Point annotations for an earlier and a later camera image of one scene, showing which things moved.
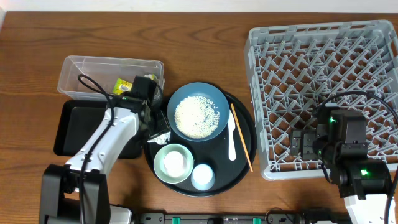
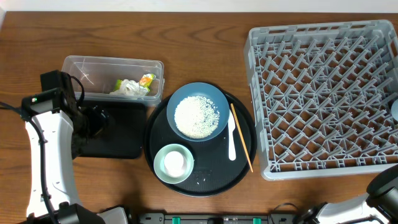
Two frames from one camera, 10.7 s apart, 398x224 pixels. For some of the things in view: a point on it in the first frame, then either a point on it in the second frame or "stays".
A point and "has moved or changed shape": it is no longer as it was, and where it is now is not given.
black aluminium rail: (195, 218) stays
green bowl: (173, 163) stays
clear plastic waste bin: (94, 78) stays
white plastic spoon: (231, 129) stays
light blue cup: (203, 177) has moved or changed shape
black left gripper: (160, 125) to (95, 118)
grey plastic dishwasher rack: (293, 69) stays
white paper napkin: (161, 139) to (131, 88)
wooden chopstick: (244, 147) stays
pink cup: (174, 163) stays
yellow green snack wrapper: (122, 85) has moved or changed shape
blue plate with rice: (198, 112) stays
